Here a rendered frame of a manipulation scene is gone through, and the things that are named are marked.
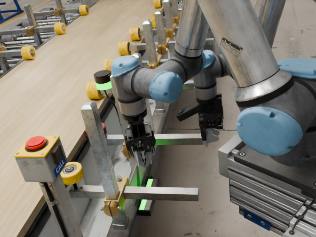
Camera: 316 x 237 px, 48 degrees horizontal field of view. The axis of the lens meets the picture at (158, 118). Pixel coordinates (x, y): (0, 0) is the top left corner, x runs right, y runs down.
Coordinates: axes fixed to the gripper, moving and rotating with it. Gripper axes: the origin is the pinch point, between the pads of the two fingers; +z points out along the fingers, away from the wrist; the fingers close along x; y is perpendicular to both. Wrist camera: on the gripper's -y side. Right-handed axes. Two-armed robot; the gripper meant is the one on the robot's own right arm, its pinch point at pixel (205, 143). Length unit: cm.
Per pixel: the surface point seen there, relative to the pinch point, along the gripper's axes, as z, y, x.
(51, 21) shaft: -1, -157, 195
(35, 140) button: -41, -27, -55
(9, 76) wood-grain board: -9, -113, 54
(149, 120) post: 1.1, -25.5, 19.2
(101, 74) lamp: -32.6, -31.3, -4.7
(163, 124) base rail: 12.4, -23.4, 33.6
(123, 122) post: -13.7, -27.3, -5.8
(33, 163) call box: -38, -26, -59
